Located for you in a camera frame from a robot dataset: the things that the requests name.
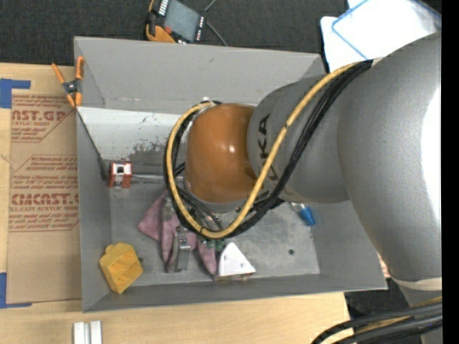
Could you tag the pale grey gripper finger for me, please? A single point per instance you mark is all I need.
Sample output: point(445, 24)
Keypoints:
point(183, 258)

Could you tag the pink cloth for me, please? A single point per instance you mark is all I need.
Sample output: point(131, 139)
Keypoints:
point(157, 224)

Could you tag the white triangular block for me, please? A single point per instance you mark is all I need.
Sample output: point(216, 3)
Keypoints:
point(233, 262)

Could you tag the yellow toy block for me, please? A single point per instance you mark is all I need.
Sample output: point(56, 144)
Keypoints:
point(120, 267)

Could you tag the red and white small box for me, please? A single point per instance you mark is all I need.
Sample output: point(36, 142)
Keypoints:
point(125, 179)

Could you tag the small blue plastic piece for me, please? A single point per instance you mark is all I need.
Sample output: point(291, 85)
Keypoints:
point(307, 216)

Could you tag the brown cardboard board, red print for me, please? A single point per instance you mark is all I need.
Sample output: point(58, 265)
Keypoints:
point(43, 256)

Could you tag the grey metal bin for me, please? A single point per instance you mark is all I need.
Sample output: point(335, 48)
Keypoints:
point(143, 74)

